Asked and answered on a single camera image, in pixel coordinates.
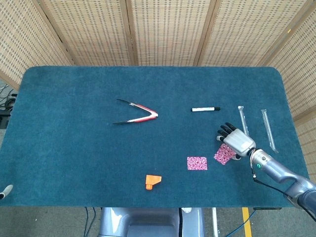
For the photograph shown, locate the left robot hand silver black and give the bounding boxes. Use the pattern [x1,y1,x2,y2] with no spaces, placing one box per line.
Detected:
[0,184,14,200]

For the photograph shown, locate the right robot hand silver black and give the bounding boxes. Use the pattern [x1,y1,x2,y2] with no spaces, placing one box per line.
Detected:
[216,121,256,160]

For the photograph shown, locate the pink patterned card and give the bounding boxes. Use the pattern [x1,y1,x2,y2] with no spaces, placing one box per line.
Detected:
[213,143,237,165]
[187,156,208,171]

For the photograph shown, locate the clear wrapped straw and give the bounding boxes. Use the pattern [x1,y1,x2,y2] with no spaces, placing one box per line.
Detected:
[237,105,249,136]
[260,109,279,154]

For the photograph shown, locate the white marker black cap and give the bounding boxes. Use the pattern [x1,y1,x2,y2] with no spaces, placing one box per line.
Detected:
[190,106,221,113]

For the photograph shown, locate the black power strip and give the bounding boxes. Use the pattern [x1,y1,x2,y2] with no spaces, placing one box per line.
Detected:
[0,110,12,129]

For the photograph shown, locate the teal carpet table cover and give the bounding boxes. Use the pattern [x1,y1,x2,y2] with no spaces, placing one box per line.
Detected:
[0,66,312,208]

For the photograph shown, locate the yellow floor tape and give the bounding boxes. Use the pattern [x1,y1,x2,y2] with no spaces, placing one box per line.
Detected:
[241,207,253,237]

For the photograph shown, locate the woven bamboo screen panel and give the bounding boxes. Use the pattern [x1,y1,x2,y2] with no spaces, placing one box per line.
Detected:
[125,0,218,67]
[37,0,138,67]
[258,0,316,173]
[0,0,75,91]
[194,0,308,67]

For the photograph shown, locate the orange plastic block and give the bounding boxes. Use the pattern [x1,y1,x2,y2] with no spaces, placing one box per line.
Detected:
[145,174,162,191]

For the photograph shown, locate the grey robot torso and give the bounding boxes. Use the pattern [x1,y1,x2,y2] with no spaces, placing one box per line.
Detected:
[98,207,205,237]

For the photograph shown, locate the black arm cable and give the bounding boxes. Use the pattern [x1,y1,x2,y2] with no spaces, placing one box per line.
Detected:
[250,160,316,223]

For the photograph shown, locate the blue floor cable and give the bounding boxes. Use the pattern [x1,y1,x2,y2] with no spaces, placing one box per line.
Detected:
[228,209,256,235]
[82,206,97,237]

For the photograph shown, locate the metal tongs red handles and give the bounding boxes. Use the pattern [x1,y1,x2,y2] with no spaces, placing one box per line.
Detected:
[112,98,159,125]

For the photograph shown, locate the black floor cables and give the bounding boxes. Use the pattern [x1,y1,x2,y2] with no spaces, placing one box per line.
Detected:
[0,83,18,112]

